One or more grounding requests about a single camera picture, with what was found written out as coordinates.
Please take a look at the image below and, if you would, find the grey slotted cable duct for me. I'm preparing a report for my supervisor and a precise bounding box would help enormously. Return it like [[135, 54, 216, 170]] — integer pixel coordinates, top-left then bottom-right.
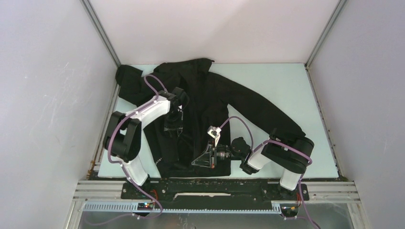
[[83, 201, 288, 214]]

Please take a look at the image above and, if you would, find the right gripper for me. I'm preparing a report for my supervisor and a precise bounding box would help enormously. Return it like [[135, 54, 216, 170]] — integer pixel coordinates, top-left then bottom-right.
[[192, 139, 243, 168]]

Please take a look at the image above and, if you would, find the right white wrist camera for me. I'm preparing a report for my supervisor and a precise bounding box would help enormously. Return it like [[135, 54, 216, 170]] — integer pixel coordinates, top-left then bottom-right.
[[207, 126, 221, 147]]

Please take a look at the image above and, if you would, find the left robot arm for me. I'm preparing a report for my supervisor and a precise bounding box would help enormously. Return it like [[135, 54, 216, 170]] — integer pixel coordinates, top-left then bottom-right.
[[103, 87, 190, 199]]

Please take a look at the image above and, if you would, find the left aluminium frame post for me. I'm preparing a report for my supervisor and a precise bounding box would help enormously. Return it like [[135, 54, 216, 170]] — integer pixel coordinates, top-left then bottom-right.
[[80, 0, 121, 67]]

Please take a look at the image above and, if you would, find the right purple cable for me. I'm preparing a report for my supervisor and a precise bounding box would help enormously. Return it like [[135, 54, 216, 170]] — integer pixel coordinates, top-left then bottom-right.
[[219, 116, 320, 229]]

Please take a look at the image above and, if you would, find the aluminium frame post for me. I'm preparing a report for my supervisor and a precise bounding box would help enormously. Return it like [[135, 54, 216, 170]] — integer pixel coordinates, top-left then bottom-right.
[[80, 0, 121, 67], [305, 0, 348, 71]]

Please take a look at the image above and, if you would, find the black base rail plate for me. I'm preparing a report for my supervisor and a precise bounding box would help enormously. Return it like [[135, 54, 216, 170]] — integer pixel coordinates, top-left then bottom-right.
[[120, 178, 309, 210]]

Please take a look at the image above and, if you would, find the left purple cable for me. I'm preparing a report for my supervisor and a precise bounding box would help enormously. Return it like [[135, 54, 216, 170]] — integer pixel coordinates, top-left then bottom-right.
[[107, 73, 168, 219]]

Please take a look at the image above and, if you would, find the purple cable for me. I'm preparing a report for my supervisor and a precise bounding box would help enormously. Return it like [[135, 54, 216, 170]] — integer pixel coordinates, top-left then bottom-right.
[[219, 116, 320, 229], [107, 73, 168, 219]]

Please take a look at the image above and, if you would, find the right aluminium frame post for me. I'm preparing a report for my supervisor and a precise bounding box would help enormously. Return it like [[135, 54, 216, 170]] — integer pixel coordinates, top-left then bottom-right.
[[305, 0, 348, 71]]

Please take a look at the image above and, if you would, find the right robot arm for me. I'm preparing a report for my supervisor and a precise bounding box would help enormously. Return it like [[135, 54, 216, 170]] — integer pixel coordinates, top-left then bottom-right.
[[192, 127, 315, 199]]

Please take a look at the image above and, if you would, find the black jacket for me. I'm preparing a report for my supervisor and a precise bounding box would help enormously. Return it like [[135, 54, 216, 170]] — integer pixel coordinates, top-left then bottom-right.
[[116, 58, 305, 177]]

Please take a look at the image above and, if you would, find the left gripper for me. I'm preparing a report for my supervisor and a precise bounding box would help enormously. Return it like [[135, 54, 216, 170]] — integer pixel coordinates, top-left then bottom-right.
[[164, 109, 183, 136]]

